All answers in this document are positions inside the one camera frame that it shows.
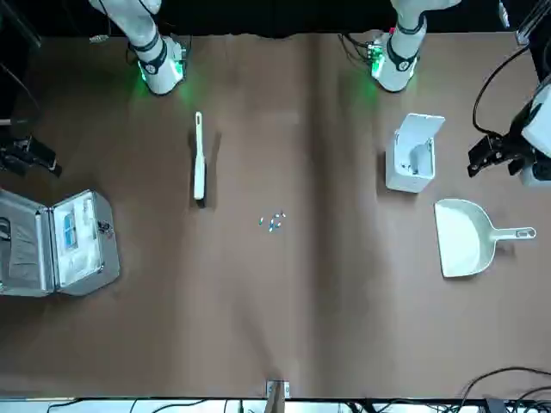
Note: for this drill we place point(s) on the white trash can with lid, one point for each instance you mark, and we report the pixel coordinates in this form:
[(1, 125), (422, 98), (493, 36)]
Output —
[(400, 180)]

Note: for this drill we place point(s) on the open aluminium case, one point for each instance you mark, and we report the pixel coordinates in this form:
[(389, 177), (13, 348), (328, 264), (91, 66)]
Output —
[(26, 241)]

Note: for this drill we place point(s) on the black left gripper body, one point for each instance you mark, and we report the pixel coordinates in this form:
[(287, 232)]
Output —
[(516, 137)]

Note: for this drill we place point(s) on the white hand brush dark bristles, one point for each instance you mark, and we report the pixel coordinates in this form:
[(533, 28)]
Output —
[(199, 172)]

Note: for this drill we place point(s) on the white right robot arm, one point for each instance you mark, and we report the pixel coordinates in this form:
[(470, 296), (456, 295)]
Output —
[(157, 64)]

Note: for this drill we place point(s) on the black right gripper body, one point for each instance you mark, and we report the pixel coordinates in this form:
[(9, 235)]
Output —
[(13, 159)]

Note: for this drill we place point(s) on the pale green plastic dustpan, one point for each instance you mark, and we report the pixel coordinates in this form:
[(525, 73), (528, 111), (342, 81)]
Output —
[(460, 241)]

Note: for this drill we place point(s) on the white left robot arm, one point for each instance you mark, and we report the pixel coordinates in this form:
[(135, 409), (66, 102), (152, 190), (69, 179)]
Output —
[(398, 60)]

